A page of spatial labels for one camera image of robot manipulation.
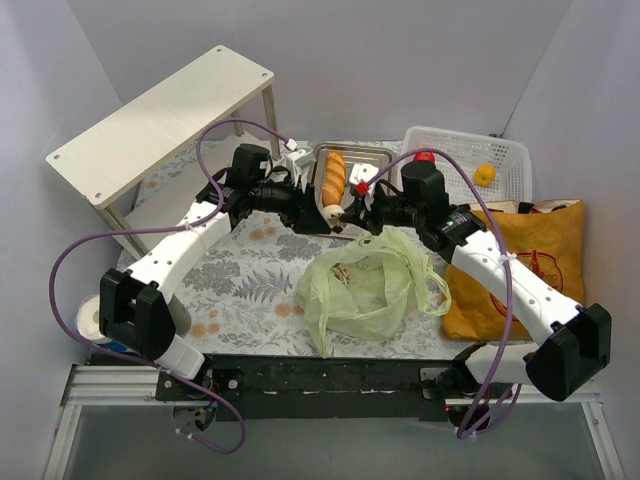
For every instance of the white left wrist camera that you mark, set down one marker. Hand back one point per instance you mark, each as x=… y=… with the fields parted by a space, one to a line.
x=298 y=163

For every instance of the aluminium frame rail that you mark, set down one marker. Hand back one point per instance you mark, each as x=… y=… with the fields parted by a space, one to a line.
x=113 y=415

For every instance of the white wooden two-tier shelf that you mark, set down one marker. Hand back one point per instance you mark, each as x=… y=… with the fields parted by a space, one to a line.
x=121 y=151

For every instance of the long orange toy bread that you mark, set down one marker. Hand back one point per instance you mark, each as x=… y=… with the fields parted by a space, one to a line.
x=334 y=182

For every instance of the light green plastic grocery bag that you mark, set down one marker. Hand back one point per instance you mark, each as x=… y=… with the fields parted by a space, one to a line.
x=365 y=288

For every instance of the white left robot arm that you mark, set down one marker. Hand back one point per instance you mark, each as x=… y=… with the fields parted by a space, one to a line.
x=137 y=307

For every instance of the red toy apple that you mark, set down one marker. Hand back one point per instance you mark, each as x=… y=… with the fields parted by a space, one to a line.
x=425 y=157

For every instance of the white sprinkled toy donut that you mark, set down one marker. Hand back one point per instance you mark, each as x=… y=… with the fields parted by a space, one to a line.
x=333 y=215

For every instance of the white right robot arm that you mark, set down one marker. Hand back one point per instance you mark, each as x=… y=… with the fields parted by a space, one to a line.
x=569 y=343

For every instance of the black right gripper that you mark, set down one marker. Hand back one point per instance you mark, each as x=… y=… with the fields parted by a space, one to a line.
x=368 y=215

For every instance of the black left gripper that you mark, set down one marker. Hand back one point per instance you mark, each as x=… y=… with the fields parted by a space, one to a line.
x=310 y=216

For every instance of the yellow toy lemon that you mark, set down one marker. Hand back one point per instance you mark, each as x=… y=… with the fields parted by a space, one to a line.
x=485 y=175

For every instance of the stainless steel tray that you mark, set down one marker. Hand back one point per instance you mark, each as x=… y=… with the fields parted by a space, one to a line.
x=352 y=154

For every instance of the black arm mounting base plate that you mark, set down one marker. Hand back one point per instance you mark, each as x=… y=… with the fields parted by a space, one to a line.
x=288 y=387

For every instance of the mustard yellow tote bag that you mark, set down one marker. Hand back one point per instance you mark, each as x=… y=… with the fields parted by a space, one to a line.
x=547 y=238

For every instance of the white plastic perforated basket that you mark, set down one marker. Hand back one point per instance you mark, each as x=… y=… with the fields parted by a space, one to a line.
x=513 y=180

